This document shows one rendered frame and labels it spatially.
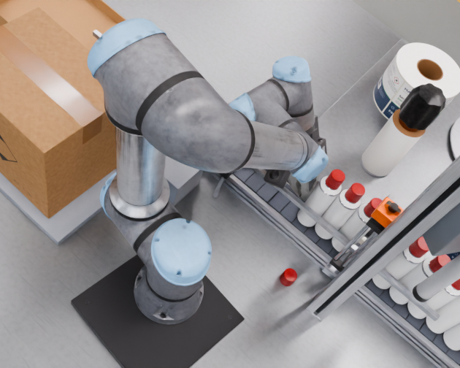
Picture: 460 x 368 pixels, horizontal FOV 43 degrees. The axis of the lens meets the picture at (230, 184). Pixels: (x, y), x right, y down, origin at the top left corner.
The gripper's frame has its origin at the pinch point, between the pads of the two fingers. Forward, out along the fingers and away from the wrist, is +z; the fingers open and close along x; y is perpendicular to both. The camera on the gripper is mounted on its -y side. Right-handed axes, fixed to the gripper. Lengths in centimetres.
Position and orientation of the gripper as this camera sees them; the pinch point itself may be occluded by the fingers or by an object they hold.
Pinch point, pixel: (301, 197)
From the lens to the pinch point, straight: 139.3
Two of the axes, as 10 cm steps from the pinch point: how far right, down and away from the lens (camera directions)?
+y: 6.2, -5.8, 5.2
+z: 1.8, 7.6, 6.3
